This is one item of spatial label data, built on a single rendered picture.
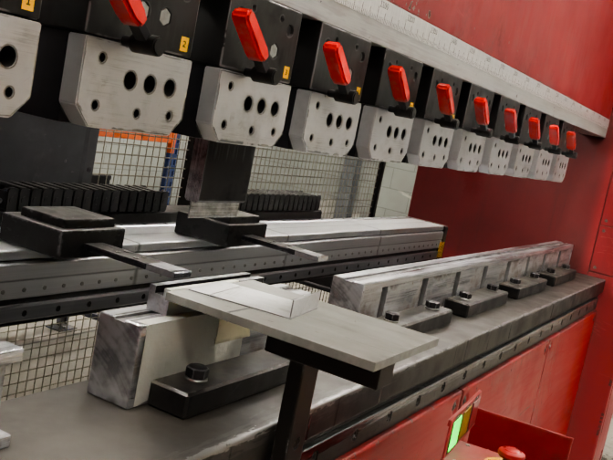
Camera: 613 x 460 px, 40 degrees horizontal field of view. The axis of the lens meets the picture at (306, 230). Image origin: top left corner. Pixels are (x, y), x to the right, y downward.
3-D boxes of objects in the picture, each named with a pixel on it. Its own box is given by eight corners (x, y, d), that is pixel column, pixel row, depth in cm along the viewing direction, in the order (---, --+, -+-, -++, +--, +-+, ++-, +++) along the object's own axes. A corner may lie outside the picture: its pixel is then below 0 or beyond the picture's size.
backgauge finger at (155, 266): (149, 291, 100) (156, 250, 99) (-3, 239, 112) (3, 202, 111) (209, 283, 110) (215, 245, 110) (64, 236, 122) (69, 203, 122)
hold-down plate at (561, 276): (553, 287, 246) (555, 277, 246) (535, 282, 249) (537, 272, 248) (575, 278, 273) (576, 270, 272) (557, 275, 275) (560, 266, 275)
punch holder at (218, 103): (208, 141, 90) (236, -16, 88) (147, 127, 94) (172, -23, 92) (279, 149, 104) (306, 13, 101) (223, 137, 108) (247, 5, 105)
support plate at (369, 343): (373, 372, 83) (376, 362, 83) (164, 299, 95) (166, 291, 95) (437, 346, 99) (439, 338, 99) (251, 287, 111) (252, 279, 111)
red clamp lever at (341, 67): (345, 40, 103) (360, 98, 110) (316, 36, 105) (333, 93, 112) (338, 49, 102) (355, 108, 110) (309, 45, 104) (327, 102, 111)
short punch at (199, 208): (194, 220, 98) (209, 138, 96) (181, 215, 99) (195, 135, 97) (242, 218, 106) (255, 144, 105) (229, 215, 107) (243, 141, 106)
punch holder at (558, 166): (551, 181, 231) (565, 120, 228) (521, 174, 235) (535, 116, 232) (563, 182, 244) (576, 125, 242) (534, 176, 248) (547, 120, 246)
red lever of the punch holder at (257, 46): (257, 5, 85) (283, 78, 93) (224, 1, 87) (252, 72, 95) (248, 17, 85) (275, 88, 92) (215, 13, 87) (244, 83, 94)
